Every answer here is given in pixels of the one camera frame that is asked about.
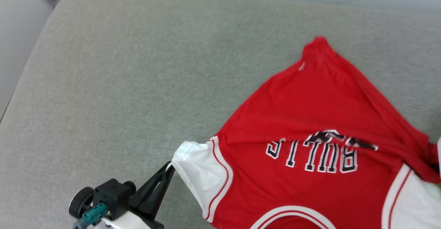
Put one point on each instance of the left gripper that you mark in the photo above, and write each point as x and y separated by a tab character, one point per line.
127	222

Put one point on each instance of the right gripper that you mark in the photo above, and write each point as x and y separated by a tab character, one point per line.
439	153

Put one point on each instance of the red and white basketball jersey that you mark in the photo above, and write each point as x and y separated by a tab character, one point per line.
310	111

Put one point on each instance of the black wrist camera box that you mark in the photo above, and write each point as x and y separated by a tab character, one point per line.
110	194

